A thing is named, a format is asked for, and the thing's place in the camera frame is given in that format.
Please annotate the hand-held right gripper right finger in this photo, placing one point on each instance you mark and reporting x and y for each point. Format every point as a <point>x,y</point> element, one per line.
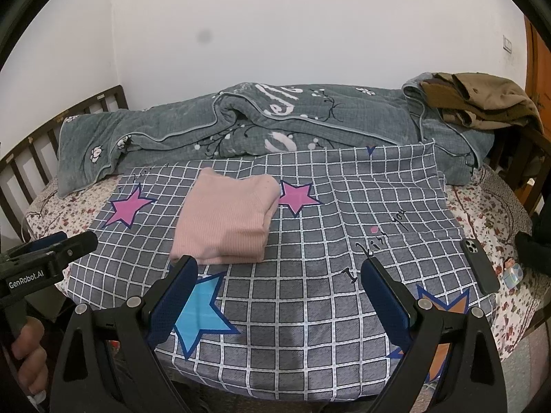
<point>383,305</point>

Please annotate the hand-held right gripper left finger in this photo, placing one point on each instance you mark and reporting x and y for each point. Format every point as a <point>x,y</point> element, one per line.
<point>172,305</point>

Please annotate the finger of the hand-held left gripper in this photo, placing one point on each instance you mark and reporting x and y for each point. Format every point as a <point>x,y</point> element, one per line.
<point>47,240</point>
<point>77,243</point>

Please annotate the pink ribbed sweater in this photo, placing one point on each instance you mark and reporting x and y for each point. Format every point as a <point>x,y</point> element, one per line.
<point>224,219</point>

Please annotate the brown clothes pile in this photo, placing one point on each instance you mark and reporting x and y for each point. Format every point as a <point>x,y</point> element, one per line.
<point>482,99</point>

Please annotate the person's left hand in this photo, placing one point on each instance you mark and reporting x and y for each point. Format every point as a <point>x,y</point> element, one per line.
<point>30,361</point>

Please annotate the grey checked blanket with stars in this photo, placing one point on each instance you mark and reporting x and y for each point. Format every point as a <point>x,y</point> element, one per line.
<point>310,275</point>

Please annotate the dark wooden headboard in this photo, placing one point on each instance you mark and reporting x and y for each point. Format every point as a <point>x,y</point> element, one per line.
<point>26,150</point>

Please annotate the black smartphone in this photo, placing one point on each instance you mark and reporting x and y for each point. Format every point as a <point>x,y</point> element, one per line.
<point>480,266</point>

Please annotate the small clear plastic packet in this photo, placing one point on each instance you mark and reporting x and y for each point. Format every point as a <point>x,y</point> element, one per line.
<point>513,276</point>

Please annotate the floral bed sheet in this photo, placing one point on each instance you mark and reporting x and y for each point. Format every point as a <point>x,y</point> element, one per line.
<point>486,206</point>

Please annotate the grey-green printed quilt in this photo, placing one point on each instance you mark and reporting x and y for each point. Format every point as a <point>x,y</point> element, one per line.
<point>181,129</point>

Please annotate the dark wooden footboard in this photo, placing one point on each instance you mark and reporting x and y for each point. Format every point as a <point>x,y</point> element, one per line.
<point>523,155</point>

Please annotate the wooden furniture edge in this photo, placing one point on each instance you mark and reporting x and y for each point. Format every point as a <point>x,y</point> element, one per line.
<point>540,69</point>

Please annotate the white wall switch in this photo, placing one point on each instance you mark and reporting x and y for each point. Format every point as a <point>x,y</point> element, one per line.
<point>508,44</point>

